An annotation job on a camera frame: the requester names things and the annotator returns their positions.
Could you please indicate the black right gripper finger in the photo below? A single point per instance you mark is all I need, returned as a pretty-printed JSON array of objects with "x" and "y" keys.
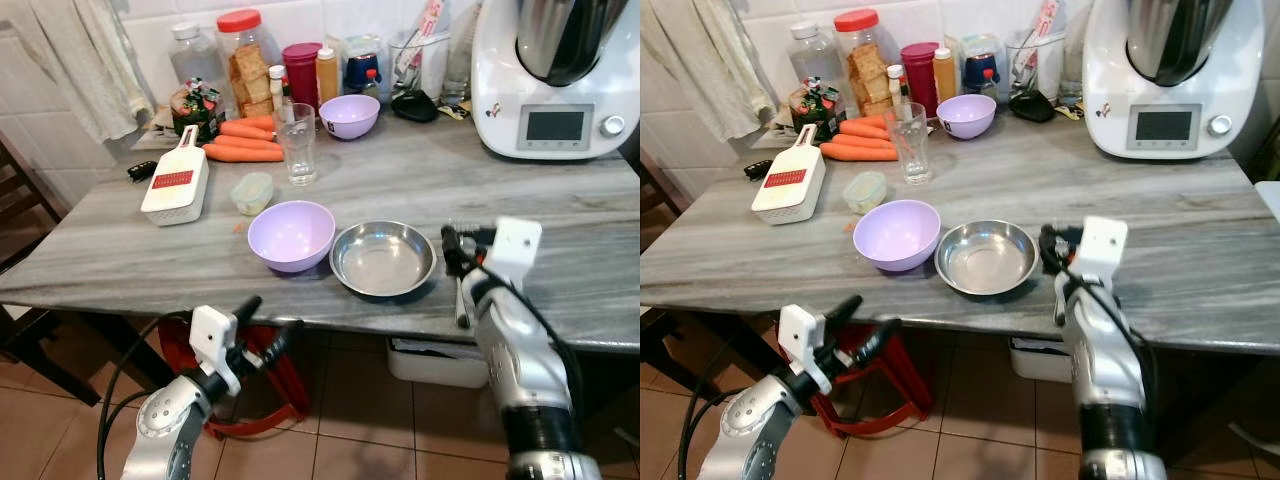
[
  {"x": 1047, "y": 248},
  {"x": 452, "y": 250}
]

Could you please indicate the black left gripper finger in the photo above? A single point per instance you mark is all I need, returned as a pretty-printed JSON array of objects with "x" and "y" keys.
[
  {"x": 842, "y": 310},
  {"x": 283, "y": 339},
  {"x": 247, "y": 309},
  {"x": 878, "y": 340}
]

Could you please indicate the silver metal cutlery piece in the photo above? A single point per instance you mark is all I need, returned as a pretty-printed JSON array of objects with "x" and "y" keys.
[
  {"x": 1059, "y": 303},
  {"x": 462, "y": 305}
]

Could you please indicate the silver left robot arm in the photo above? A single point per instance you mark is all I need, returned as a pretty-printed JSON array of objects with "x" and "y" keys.
[
  {"x": 165, "y": 425},
  {"x": 745, "y": 430}
]

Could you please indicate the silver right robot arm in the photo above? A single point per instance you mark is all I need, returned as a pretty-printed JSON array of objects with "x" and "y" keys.
[
  {"x": 525, "y": 370},
  {"x": 1105, "y": 370}
]

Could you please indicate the stainless steel bowl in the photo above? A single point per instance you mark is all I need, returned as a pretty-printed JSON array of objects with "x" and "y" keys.
[
  {"x": 987, "y": 258},
  {"x": 383, "y": 260}
]

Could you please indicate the large lilac plastic bowl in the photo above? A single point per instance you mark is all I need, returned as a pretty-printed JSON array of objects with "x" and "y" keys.
[
  {"x": 290, "y": 235},
  {"x": 897, "y": 235}
]

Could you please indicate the white plastic box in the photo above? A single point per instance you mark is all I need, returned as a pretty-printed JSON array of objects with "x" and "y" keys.
[
  {"x": 1035, "y": 362},
  {"x": 435, "y": 365}
]

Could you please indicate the small green-lidded plastic container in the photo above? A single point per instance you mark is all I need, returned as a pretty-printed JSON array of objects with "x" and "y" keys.
[
  {"x": 865, "y": 192},
  {"x": 252, "y": 193}
]

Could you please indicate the white grater with red label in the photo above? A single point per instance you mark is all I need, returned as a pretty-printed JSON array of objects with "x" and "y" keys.
[
  {"x": 175, "y": 185},
  {"x": 788, "y": 185}
]

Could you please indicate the black rounded object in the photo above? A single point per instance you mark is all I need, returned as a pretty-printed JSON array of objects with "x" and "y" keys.
[
  {"x": 414, "y": 106},
  {"x": 1032, "y": 106}
]

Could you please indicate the small lilac plastic bowl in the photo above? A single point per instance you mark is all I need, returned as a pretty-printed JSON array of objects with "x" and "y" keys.
[
  {"x": 966, "y": 117},
  {"x": 349, "y": 117}
]

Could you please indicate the orange carrot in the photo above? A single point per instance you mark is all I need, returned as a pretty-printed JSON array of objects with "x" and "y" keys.
[
  {"x": 245, "y": 143},
  {"x": 865, "y": 128},
  {"x": 855, "y": 153},
  {"x": 858, "y": 142},
  {"x": 240, "y": 154},
  {"x": 250, "y": 129}
]

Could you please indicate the small black gadget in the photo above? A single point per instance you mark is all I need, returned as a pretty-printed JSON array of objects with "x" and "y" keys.
[
  {"x": 757, "y": 170},
  {"x": 142, "y": 170}
]

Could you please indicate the white kitchen food processor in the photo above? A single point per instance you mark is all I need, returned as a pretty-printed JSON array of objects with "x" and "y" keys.
[
  {"x": 1170, "y": 100},
  {"x": 555, "y": 100}
]

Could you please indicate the clear drinking glass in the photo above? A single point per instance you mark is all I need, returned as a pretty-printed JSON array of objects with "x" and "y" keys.
[
  {"x": 297, "y": 150},
  {"x": 910, "y": 150}
]

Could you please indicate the dark wooden chair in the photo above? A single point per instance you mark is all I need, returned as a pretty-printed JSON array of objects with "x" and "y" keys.
[
  {"x": 30, "y": 340},
  {"x": 660, "y": 345}
]

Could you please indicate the clear glass utensil holder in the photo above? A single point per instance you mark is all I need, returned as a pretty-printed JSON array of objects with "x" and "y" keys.
[
  {"x": 425, "y": 65},
  {"x": 1040, "y": 65}
]

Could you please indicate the blue jar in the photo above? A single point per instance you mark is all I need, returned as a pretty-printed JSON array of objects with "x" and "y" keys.
[
  {"x": 978, "y": 72},
  {"x": 358, "y": 72}
]

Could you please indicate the orange sauce bottle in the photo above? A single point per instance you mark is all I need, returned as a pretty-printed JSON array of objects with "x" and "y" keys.
[
  {"x": 945, "y": 78},
  {"x": 327, "y": 78}
]

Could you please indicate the green printed snack bag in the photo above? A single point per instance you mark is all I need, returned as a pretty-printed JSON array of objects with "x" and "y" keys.
[
  {"x": 196, "y": 108},
  {"x": 815, "y": 108}
]

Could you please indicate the magenta plastic canister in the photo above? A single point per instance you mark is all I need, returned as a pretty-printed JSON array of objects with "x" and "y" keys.
[
  {"x": 920, "y": 75},
  {"x": 302, "y": 75}
]

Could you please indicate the small white-capped bottle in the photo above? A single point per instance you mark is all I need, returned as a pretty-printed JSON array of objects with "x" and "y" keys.
[
  {"x": 277, "y": 85},
  {"x": 895, "y": 85}
]

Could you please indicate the red-lidded jar of crackers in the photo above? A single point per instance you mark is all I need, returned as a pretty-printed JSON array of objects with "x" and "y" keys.
[
  {"x": 866, "y": 70},
  {"x": 248, "y": 70}
]

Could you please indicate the clear white-capped plastic bottle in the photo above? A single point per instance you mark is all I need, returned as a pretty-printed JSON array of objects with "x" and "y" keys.
[
  {"x": 195, "y": 60},
  {"x": 815, "y": 60}
]

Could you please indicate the beige hanging towel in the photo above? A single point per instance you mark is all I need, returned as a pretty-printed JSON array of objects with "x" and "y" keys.
[
  {"x": 705, "y": 60},
  {"x": 80, "y": 60}
]

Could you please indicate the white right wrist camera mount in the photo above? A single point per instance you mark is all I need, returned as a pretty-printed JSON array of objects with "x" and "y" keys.
[
  {"x": 516, "y": 250},
  {"x": 1103, "y": 248}
]

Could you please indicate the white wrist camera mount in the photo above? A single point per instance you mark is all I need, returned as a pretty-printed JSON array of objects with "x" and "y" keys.
[
  {"x": 1103, "y": 248},
  {"x": 797, "y": 332},
  {"x": 516, "y": 250},
  {"x": 209, "y": 333}
]

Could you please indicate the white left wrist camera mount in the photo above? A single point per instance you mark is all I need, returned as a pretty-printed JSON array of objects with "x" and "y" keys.
[
  {"x": 209, "y": 333},
  {"x": 797, "y": 332}
]

